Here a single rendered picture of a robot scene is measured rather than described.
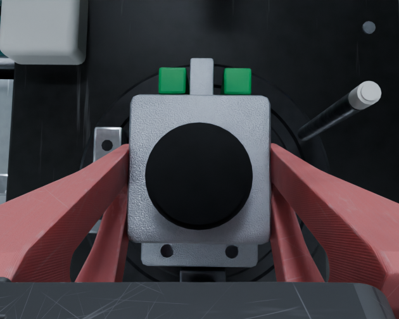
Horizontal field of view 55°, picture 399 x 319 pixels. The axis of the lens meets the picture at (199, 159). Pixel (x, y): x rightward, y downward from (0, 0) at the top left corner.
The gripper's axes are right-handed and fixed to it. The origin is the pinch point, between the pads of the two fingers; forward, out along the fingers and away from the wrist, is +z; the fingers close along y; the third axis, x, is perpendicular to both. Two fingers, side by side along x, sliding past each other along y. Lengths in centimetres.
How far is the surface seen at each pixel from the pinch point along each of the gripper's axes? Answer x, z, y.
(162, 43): 0.5, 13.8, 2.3
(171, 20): -0.6, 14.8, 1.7
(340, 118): -0.1, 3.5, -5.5
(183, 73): -1.0, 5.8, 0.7
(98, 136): 3.0, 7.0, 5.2
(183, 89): -0.5, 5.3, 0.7
